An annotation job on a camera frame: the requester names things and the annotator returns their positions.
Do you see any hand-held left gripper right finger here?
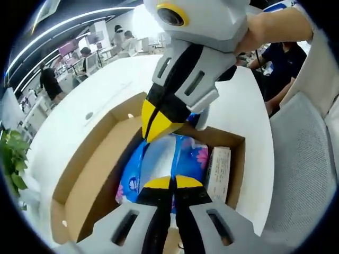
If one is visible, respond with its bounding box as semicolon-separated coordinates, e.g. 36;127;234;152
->
173;174;265;254

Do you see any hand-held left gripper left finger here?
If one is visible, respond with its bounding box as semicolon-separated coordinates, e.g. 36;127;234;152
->
60;176;174;254

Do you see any blue floral soft pack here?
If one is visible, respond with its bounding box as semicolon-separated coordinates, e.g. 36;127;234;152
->
115;132;211;215

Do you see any white medicine box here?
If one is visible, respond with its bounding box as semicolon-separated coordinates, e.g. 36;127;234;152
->
206;146;231;204

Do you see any brown cardboard shoe box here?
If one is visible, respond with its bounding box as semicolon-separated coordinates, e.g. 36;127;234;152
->
50;91;246;246

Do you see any person's right hand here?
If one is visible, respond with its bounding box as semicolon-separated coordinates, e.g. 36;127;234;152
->
234;14;269;56

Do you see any white office chair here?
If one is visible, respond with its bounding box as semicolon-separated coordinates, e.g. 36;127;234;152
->
81;52;101;77

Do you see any dark screen on stand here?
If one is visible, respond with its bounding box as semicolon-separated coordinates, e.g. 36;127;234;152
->
88;31;104;43

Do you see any grey mesh office chair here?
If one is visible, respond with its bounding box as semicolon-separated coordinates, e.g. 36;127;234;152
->
262;91;339;248

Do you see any green plant in white pot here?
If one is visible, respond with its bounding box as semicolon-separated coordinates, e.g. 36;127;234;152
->
0;129;31;210

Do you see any purple wall screen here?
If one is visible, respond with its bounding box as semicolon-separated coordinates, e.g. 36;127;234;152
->
58;39;80;58

